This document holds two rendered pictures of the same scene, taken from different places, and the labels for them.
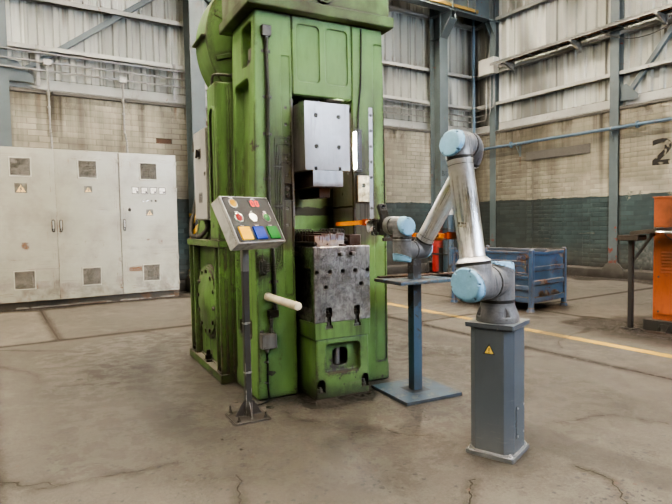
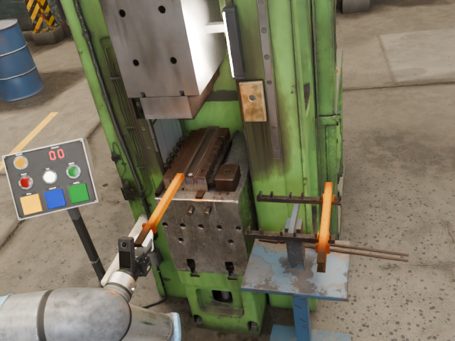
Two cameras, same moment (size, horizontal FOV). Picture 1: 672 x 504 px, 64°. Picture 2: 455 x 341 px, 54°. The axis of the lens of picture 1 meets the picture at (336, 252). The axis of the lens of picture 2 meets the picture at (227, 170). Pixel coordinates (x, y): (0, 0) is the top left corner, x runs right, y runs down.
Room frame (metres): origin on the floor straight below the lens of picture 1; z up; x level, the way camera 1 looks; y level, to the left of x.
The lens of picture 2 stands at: (2.30, -1.27, 2.04)
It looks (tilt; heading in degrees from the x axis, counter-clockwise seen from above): 33 degrees down; 47
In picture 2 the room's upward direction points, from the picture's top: 10 degrees counter-clockwise
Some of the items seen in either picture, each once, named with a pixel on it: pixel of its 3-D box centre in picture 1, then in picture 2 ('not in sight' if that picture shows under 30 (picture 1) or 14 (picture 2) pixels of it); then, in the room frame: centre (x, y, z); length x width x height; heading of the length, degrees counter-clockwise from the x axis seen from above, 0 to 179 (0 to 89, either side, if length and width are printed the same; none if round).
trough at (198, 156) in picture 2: not in sight; (202, 149); (3.44, 0.11, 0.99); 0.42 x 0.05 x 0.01; 28
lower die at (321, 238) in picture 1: (314, 238); (198, 156); (3.43, 0.14, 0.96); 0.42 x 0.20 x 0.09; 28
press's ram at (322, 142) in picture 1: (318, 142); (180, 26); (3.45, 0.10, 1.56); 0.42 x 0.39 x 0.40; 28
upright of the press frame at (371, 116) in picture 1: (354, 208); (280, 102); (3.74, -0.13, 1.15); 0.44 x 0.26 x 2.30; 28
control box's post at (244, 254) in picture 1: (246, 319); (93, 256); (2.92, 0.49, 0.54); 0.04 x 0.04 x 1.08; 28
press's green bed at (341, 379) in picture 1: (323, 350); (232, 264); (3.46, 0.09, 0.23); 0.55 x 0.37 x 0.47; 28
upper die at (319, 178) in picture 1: (313, 181); (183, 85); (3.43, 0.14, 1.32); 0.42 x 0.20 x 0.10; 28
